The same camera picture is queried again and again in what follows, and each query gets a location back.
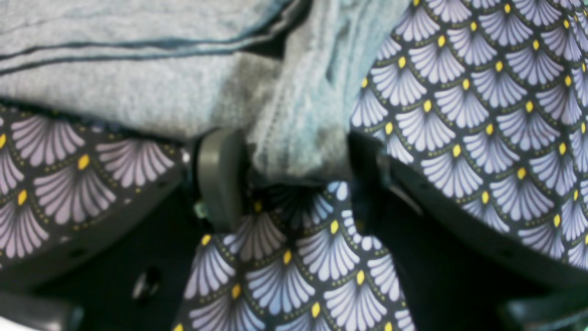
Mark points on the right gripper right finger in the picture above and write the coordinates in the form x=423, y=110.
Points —
x=456, y=273

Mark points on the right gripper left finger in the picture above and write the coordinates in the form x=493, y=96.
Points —
x=127, y=273

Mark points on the grey T-shirt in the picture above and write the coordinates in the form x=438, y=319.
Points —
x=287, y=71

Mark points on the fan-patterned purple tablecloth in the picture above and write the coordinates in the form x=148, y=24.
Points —
x=487, y=99

